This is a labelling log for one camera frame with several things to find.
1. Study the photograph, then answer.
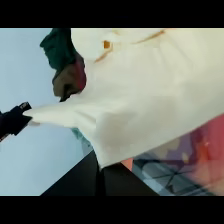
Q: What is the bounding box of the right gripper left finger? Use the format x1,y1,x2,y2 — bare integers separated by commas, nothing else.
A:
41,150,102,197

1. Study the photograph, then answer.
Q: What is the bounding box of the dark green garment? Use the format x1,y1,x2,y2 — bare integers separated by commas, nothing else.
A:
39,28,81,72

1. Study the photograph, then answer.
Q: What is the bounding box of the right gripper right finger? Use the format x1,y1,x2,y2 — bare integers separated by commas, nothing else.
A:
101,162,159,197

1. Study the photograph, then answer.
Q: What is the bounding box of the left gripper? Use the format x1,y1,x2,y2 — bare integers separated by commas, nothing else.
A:
0,101,34,143

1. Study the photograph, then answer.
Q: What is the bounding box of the brown garment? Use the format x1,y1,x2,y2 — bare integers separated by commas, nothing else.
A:
51,54,88,103

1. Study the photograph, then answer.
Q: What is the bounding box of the pale yellow shirt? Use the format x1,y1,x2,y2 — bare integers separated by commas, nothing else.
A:
22,28,224,170

